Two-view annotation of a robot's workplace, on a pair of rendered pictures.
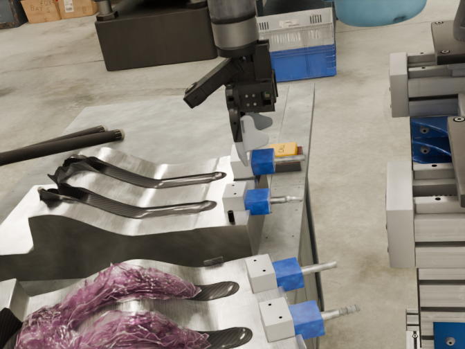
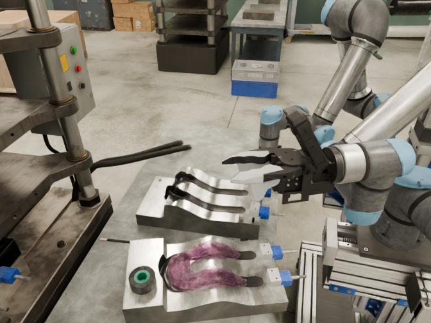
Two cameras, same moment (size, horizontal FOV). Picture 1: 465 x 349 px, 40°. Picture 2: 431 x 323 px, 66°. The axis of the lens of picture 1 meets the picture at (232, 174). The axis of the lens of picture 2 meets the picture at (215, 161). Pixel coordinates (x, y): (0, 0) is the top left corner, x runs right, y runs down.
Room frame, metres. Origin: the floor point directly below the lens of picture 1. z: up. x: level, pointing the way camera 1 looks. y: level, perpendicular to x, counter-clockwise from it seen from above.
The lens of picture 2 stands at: (0.00, 0.20, 1.81)
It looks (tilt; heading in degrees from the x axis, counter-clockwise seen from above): 35 degrees down; 357
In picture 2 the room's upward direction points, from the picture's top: straight up
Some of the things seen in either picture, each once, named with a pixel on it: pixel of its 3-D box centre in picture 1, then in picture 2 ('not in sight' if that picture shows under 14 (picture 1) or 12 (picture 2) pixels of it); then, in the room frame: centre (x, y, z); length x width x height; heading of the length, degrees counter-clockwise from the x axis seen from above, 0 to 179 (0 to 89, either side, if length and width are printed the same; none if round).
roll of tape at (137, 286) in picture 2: not in sight; (142, 279); (0.64, 0.39, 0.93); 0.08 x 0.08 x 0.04
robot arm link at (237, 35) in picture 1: (236, 31); (269, 140); (1.06, -0.05, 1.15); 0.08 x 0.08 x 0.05
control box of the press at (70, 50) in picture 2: not in sight; (81, 176); (1.44, 0.84, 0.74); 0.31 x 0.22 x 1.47; 167
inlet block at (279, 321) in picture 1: (312, 318); (287, 278); (0.68, -0.07, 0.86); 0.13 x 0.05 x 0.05; 94
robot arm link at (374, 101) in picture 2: not in sight; (385, 113); (1.17, -0.53, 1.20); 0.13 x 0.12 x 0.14; 28
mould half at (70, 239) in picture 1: (126, 205); (202, 198); (1.07, 0.21, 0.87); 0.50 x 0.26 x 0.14; 77
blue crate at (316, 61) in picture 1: (290, 56); (254, 83); (4.25, -0.54, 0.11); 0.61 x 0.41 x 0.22; 76
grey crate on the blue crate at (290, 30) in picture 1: (287, 31); (256, 70); (4.24, -0.54, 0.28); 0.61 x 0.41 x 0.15; 76
